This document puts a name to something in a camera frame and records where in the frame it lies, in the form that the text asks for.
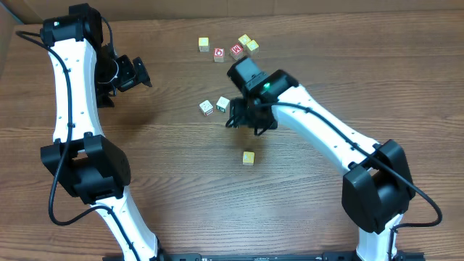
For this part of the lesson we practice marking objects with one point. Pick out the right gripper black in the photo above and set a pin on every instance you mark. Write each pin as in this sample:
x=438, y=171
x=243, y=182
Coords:
x=239, y=113

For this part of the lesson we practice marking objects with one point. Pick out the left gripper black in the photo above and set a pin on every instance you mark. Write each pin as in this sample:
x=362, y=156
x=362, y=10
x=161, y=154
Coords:
x=138, y=73

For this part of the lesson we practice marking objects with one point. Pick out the yellow wooden block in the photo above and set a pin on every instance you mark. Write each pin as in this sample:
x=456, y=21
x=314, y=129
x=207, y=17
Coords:
x=244, y=40
x=204, y=44
x=252, y=47
x=248, y=158

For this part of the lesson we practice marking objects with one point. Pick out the red wooden block letter E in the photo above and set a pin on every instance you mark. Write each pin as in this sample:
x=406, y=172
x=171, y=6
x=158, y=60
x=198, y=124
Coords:
x=237, y=52

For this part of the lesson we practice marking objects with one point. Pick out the red wooden block letter O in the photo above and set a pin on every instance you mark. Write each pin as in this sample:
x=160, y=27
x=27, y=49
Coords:
x=219, y=55

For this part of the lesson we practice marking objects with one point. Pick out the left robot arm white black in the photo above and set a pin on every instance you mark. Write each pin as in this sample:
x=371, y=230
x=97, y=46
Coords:
x=83, y=161

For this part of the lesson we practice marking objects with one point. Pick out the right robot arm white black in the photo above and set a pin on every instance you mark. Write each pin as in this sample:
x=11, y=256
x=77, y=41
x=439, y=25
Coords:
x=376, y=179

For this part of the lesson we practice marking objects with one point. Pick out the white wooden block green side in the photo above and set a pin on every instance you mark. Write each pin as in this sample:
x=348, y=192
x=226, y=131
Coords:
x=222, y=104

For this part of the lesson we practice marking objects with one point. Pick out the white wooden block red drawing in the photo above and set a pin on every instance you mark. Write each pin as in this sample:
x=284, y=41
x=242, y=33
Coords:
x=206, y=107

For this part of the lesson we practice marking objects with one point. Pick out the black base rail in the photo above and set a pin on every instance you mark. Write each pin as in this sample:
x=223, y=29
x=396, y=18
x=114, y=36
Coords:
x=327, y=256

